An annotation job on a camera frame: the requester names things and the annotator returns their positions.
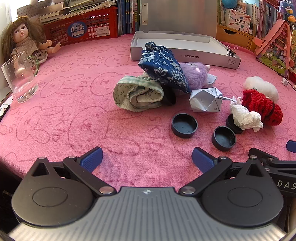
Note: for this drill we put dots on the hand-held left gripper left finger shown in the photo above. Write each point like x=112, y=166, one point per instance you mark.
x=92, y=158

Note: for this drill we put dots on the white printed carton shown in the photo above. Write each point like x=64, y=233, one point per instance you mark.
x=238, y=20

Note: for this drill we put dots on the white grid board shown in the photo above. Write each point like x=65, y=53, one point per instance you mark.
x=25, y=11

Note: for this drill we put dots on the pink printed blanket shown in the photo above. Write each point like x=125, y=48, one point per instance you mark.
x=92, y=120

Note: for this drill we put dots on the black binder clip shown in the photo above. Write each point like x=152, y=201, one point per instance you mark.
x=231, y=52

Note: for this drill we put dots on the pink toy house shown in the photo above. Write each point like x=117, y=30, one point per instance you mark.
x=275, y=48

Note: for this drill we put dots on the red crocheted piece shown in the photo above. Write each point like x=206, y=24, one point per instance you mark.
x=261, y=104

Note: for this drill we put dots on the red plastic basket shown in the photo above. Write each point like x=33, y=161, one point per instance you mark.
x=99, y=23

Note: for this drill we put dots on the grey cardboard box with lid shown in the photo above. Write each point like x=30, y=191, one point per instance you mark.
x=175, y=16

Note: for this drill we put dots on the wooden drawer organizer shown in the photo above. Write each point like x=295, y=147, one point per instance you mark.
x=233, y=34

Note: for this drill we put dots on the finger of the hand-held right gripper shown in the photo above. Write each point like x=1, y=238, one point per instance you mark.
x=291, y=146
x=275, y=162

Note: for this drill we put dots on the row of colourful upright books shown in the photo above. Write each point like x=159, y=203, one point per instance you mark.
x=266, y=14

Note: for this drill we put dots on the grey paper origami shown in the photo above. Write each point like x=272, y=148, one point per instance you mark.
x=205, y=99

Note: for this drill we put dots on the brown-haired doll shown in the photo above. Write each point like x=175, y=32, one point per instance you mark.
x=22, y=32

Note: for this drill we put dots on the white tissue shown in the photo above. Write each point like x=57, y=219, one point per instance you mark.
x=245, y=118

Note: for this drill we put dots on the small white paper origami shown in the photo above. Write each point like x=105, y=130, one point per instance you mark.
x=285, y=82

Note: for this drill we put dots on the purple plush toy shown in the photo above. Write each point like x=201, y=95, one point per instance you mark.
x=196, y=74

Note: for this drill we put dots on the stack of worn books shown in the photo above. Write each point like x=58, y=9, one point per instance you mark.
x=81, y=7

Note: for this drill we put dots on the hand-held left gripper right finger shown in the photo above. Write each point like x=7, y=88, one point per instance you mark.
x=203, y=158

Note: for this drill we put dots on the blue patterned cloth pouch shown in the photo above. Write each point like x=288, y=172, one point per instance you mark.
x=161, y=67

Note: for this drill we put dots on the large black plastic cap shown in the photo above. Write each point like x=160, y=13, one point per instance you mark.
x=184, y=127

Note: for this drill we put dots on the green checked cloth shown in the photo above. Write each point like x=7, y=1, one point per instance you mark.
x=129, y=92

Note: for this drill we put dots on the clear glass mug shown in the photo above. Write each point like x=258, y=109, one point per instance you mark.
x=23, y=88

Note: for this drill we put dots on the blue round plush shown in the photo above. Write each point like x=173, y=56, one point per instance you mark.
x=229, y=2

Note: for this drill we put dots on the row of tall thin books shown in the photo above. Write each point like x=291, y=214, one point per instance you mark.
x=126, y=16

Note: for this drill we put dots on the white fluffy plush toy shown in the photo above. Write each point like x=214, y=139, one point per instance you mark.
x=261, y=85

